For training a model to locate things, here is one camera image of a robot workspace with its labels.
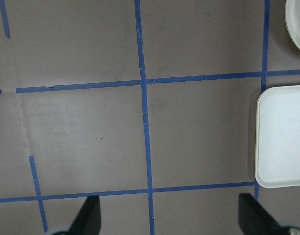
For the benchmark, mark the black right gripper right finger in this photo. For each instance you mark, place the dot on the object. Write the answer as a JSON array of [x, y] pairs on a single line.
[[253, 219]]

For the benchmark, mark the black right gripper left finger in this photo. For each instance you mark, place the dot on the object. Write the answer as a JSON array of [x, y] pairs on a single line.
[[88, 219]]

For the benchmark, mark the white rectangular tray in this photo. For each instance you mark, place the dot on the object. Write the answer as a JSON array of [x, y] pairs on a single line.
[[277, 149]]

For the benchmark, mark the cream round plate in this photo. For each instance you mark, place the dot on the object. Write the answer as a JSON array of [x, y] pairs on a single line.
[[292, 19]]

